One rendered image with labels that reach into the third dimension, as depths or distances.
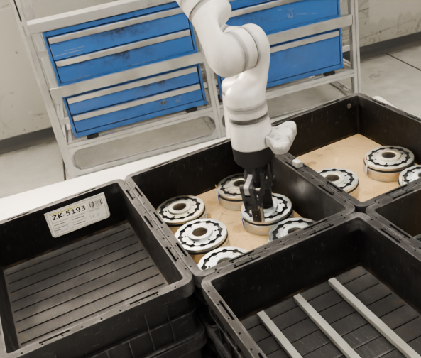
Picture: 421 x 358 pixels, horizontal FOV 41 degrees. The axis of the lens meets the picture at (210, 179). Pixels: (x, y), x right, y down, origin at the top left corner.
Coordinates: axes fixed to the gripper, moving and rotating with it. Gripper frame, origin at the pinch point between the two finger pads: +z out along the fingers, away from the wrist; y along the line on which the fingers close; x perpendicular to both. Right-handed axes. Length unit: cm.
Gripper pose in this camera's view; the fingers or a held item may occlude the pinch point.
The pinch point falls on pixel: (262, 207)
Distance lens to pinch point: 109.6
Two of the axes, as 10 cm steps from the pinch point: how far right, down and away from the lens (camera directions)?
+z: 1.7, 8.5, 5.0
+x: 9.2, 0.4, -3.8
